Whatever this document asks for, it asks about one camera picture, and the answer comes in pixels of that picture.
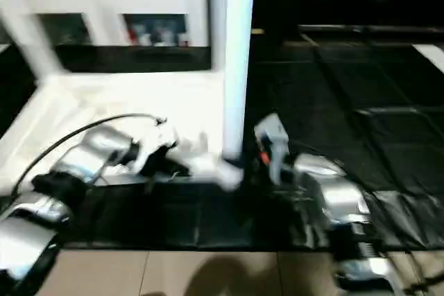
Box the white cabinet with glass doors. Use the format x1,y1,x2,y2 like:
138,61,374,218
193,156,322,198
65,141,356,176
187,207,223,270
0,0,210,51

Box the crumpled black plastic sheet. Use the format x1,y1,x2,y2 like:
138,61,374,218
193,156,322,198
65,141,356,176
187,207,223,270
243,43,444,250

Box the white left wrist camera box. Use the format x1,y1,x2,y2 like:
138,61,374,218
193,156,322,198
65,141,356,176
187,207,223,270
142,128,209,172

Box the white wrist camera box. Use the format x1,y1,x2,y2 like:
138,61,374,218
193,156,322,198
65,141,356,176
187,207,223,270
142,128,209,172
254,114,289,150

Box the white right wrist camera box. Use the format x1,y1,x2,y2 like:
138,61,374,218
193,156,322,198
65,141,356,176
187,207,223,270
254,114,289,150

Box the black work mat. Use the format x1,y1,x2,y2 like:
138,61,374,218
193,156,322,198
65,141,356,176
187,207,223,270
0,40,444,252

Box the dark low furniture silver edge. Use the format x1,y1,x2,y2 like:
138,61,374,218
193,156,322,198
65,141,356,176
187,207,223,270
298,24,444,42

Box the white plastic table top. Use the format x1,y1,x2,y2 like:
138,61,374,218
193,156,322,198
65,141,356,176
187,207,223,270
0,71,245,191

